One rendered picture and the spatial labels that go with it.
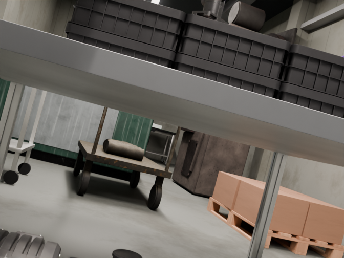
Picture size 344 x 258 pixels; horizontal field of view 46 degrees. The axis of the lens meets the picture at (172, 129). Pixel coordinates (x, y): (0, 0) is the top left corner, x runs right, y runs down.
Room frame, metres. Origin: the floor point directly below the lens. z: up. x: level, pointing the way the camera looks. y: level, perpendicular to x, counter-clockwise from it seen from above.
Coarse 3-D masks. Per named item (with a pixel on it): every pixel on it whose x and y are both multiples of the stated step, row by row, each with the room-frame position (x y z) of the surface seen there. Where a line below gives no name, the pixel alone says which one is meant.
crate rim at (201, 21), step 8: (192, 16) 1.07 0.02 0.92; (200, 16) 1.07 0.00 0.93; (184, 24) 1.10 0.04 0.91; (200, 24) 1.07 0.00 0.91; (208, 24) 1.07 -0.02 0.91; (216, 24) 1.07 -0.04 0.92; (224, 24) 1.08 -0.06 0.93; (224, 32) 1.08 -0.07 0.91; (232, 32) 1.08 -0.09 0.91; (240, 32) 1.08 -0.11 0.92; (248, 32) 1.08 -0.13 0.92; (256, 32) 1.08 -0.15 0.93; (256, 40) 1.08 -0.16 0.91; (264, 40) 1.08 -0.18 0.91; (272, 40) 1.09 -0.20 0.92; (280, 40) 1.09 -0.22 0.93; (280, 48) 1.09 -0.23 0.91; (288, 48) 1.09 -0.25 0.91
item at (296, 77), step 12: (288, 60) 1.13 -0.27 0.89; (300, 60) 1.10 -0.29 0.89; (312, 60) 1.11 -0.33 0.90; (288, 72) 1.11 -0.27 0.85; (300, 72) 1.11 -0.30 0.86; (312, 72) 1.10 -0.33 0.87; (324, 72) 1.11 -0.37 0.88; (336, 72) 1.11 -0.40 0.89; (300, 84) 1.11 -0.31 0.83; (312, 84) 1.11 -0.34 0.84; (324, 84) 1.11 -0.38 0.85; (336, 84) 1.11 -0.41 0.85; (336, 96) 1.11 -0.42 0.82
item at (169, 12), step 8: (112, 0) 1.05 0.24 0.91; (120, 0) 1.06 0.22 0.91; (128, 0) 1.06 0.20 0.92; (136, 0) 1.06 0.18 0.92; (144, 8) 1.06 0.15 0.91; (152, 8) 1.06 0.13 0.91; (160, 8) 1.06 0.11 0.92; (168, 8) 1.07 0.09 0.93; (168, 16) 1.07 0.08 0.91; (176, 16) 1.07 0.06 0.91; (184, 16) 1.08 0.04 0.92
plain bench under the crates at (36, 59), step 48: (0, 48) 0.57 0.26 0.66; (48, 48) 0.57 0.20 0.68; (96, 48) 0.59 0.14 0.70; (96, 96) 1.24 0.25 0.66; (144, 96) 0.75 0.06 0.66; (192, 96) 0.61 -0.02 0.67; (240, 96) 0.62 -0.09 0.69; (0, 144) 2.00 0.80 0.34; (288, 144) 1.11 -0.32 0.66; (336, 144) 0.70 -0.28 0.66
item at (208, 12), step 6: (210, 0) 1.14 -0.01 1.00; (216, 0) 1.14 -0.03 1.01; (204, 6) 1.16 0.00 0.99; (210, 6) 1.14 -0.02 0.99; (216, 6) 1.14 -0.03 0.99; (222, 6) 1.15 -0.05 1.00; (192, 12) 1.15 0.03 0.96; (198, 12) 1.13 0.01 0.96; (204, 12) 1.12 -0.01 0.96; (210, 12) 1.11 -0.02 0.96; (216, 12) 1.14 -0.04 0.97; (210, 18) 1.14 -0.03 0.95
